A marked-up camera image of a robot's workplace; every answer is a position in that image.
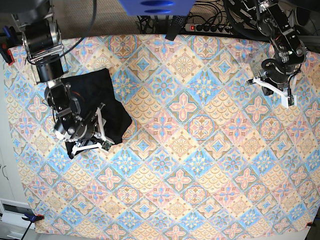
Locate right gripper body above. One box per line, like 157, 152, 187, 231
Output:
64, 113, 103, 147

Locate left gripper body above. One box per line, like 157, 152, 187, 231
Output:
259, 64, 295, 91

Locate black T-shirt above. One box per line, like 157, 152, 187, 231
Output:
62, 68, 132, 159

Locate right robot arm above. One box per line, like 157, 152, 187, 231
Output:
6, 0, 114, 158

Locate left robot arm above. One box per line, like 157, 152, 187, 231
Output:
242, 0, 307, 108

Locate white power strip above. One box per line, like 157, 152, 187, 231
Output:
184, 23, 232, 34

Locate blue orange clamp bottom left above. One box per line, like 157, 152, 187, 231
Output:
22, 213, 45, 223

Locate white cabinet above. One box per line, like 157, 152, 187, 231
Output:
0, 59, 38, 240

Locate patterned colourful tablecloth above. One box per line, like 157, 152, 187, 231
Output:
3, 35, 320, 240

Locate orange black clamp left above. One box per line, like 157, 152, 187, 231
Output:
0, 43, 15, 66

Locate blue clamp top left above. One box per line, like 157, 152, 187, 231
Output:
2, 25, 16, 40

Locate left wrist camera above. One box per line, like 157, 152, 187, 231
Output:
281, 95, 298, 109

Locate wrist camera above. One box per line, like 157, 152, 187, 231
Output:
101, 140, 114, 152
281, 95, 298, 109

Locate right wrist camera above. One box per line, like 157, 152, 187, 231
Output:
101, 140, 114, 152

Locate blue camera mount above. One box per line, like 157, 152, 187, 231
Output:
118, 0, 196, 16

